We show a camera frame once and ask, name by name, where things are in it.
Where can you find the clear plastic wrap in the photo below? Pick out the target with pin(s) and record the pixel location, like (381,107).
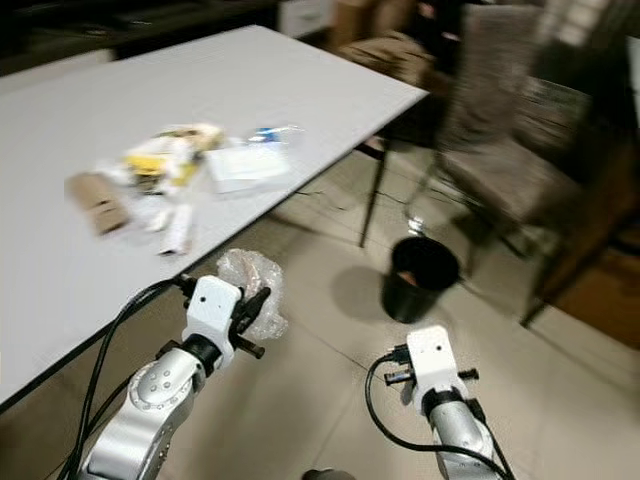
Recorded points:
(250,270)

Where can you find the black rubbish bin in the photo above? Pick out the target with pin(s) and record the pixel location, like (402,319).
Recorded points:
(418,280)

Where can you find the large white crumpled tissue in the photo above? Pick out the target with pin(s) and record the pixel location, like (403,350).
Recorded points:
(178,230)

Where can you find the white plastic food container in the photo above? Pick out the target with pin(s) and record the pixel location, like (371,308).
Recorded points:
(247,168)

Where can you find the small white crumpled tissue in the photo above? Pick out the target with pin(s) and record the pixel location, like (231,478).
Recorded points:
(152,212)

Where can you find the black table leg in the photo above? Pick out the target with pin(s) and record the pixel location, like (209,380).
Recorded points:
(372,195)

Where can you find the dark brown wooden cabinet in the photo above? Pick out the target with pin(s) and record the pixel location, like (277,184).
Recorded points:
(600,290)

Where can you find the clear plastic water bottle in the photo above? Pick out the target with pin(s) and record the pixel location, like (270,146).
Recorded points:
(275,135)

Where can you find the yellow white snack packet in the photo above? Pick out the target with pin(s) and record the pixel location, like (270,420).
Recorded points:
(170,152)

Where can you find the brown cardboard piece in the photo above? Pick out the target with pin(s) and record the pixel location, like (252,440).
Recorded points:
(98,202)

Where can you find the grey patterned dining chair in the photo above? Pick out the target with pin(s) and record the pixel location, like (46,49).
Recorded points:
(500,170)

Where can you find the brown armchair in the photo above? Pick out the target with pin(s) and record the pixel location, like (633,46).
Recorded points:
(385,58)

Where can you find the small white drawer front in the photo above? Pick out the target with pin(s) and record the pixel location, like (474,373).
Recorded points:
(304,16)

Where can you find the brown cardboard box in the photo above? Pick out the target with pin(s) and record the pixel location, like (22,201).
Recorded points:
(360,20)

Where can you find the dark low tv stand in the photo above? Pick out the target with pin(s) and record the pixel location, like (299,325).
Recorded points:
(140,22)

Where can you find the wide white drawer front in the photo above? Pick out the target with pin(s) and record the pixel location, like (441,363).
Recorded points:
(50,72)

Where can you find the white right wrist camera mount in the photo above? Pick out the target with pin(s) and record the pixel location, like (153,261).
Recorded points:
(432,360)

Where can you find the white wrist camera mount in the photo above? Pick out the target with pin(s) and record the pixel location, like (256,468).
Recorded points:
(432,360)
(212,310)

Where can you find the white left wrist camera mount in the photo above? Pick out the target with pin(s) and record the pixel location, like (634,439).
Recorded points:
(212,310)

